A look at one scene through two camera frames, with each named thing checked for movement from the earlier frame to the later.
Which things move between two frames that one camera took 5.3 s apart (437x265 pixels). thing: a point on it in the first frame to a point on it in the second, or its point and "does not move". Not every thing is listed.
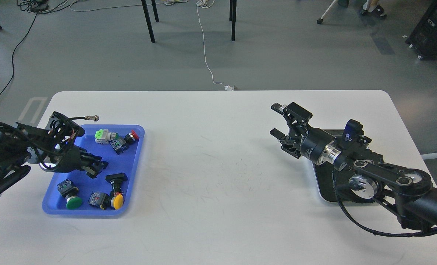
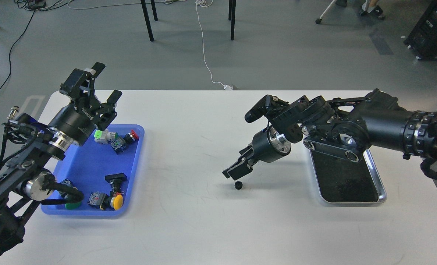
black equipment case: (433, 36) does not move
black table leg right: (233, 13) does not move
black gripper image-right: (310, 142) to (267, 146)
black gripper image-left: (71, 159) to (77, 122)
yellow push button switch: (109, 202) does not move
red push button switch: (131, 137) does not move
